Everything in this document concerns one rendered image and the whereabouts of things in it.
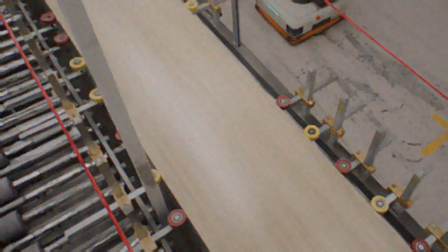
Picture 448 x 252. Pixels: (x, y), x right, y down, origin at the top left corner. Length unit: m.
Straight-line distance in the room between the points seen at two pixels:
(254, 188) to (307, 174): 0.27
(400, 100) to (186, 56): 1.90
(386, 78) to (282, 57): 0.95
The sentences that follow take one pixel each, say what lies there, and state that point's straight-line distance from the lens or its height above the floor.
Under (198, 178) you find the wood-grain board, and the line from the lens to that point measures 2.07.
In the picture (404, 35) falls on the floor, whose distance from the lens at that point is 4.25.
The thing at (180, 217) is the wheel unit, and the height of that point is 0.90.
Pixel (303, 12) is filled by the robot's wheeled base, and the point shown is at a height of 0.28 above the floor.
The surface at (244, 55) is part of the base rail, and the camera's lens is 2.82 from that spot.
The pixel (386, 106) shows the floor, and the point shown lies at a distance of 3.58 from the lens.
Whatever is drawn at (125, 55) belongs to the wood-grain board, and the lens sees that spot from 2.64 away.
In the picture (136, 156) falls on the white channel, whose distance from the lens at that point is 1.67.
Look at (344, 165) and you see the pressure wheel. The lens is 2.11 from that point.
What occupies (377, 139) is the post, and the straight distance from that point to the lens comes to 2.02.
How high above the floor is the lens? 2.71
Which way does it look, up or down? 51 degrees down
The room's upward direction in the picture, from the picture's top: 6 degrees clockwise
